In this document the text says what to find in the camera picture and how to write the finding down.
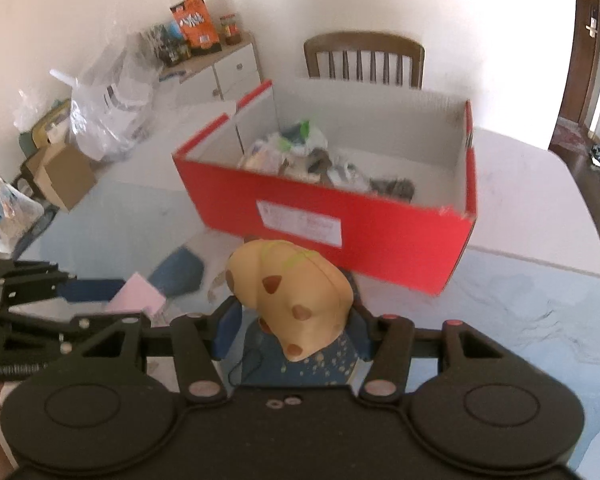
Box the red cardboard box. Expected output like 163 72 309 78
172 79 478 296

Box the glass jar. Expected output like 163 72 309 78
219 12 242 45

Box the green and white packet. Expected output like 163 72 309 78
280 119 328 158

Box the pink sticky note pad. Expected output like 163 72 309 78
104 272 167 317

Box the brown wooden door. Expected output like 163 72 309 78
547 0 600 153

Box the red patterned rug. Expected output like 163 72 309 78
555 117 588 148

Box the orange snack bag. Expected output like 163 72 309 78
169 0 222 53

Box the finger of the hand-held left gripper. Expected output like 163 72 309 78
0 312 126 361
0 258 128 311

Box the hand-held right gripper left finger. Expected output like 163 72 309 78
75 296 241 403

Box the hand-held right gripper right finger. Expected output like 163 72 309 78
347 305 506 403

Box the small clear plastic bag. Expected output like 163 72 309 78
0 164 46 256

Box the printed marble desktop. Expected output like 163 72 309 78
10 82 600 441

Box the clear bun packet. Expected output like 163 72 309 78
237 132 293 173

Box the brown cardboard box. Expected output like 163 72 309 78
20 142 98 212

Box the wooden slat-back chair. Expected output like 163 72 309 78
303 31 426 90

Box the yellow spotted toy animal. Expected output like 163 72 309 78
226 240 353 362

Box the large clear plastic bag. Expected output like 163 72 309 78
70 30 161 161

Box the dark wrapper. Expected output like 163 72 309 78
369 176 416 201

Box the silver foil snack packet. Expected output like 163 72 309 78
280 146 341 183

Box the white side cabinet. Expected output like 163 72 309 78
157 35 262 103

